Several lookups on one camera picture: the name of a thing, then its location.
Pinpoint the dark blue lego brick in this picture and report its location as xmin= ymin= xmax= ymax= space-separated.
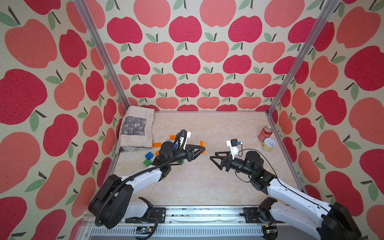
xmin=145 ymin=152 xmax=154 ymax=160

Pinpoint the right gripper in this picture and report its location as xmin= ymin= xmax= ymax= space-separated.
xmin=210 ymin=151 xmax=254 ymax=179

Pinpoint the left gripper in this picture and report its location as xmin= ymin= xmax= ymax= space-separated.
xmin=167 ymin=144 xmax=206 ymax=165

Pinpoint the frame post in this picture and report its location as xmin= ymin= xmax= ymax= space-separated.
xmin=266 ymin=0 xmax=340 ymax=117
xmin=74 ymin=0 xmax=130 ymax=110

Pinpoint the folded beige towel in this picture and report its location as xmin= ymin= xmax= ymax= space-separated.
xmin=116 ymin=106 xmax=155 ymax=154

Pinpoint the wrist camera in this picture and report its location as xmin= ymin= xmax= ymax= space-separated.
xmin=227 ymin=139 xmax=242 ymax=160
xmin=179 ymin=131 xmax=191 ymax=149

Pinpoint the left frame post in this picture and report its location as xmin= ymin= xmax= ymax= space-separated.
xmin=74 ymin=0 xmax=130 ymax=110

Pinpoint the yellow tin can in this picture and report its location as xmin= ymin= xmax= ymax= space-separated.
xmin=262 ymin=138 xmax=277 ymax=152

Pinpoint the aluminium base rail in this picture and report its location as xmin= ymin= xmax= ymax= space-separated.
xmin=72 ymin=203 xmax=319 ymax=240

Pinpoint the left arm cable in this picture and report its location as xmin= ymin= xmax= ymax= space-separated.
xmin=94 ymin=129 xmax=188 ymax=229

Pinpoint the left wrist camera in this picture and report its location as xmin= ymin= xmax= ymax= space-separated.
xmin=179 ymin=131 xmax=191 ymax=149

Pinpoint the right frame post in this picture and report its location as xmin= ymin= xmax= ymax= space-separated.
xmin=266 ymin=0 xmax=340 ymax=117

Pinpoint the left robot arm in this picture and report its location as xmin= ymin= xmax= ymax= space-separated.
xmin=88 ymin=142 xmax=206 ymax=229

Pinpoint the red soda can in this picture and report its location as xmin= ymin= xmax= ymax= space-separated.
xmin=258 ymin=126 xmax=273 ymax=142

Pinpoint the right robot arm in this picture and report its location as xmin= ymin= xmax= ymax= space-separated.
xmin=210 ymin=151 xmax=362 ymax=240

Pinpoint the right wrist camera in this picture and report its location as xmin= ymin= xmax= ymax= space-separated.
xmin=227 ymin=139 xmax=242 ymax=160

